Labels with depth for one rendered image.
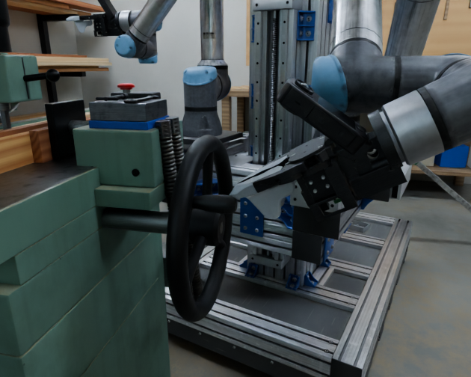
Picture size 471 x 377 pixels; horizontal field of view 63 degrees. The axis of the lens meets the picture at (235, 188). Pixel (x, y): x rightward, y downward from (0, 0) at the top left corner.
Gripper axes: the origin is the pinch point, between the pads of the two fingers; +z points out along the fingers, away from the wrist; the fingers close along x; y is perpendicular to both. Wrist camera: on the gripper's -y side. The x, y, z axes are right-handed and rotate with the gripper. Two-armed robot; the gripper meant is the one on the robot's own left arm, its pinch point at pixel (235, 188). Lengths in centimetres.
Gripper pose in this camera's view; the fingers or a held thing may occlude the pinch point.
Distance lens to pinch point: 51.3
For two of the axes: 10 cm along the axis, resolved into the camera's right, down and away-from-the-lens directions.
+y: 4.8, 8.5, 2.1
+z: -8.4, 3.8, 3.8
